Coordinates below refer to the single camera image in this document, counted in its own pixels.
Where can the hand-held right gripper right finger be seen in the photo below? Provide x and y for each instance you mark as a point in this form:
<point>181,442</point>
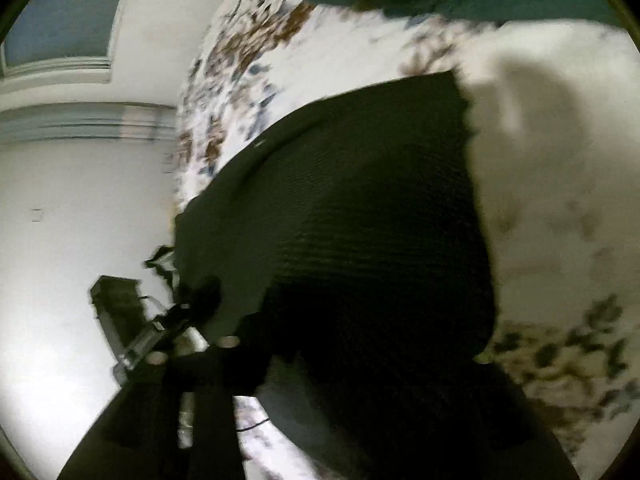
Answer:
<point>525,440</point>

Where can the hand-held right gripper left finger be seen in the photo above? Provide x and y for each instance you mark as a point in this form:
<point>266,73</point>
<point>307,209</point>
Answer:
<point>215,410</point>

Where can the dark striped long-sleeve sweater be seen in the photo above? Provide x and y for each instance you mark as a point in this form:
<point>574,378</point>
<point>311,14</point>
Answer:
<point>350,210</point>

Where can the green metal rack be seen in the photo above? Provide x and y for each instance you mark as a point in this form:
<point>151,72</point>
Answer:
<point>117,305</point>

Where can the bed with floral sheet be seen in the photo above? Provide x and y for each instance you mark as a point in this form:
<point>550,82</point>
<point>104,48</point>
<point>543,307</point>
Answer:
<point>550,160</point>

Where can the grey green striped curtain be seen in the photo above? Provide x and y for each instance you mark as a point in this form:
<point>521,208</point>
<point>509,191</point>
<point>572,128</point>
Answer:
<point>85,125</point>

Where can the white framed window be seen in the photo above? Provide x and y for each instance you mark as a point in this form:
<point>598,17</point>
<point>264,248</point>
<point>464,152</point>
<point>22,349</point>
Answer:
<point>65,15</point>

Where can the white wall switch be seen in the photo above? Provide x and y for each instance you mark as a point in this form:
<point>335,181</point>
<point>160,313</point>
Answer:
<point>36,215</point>

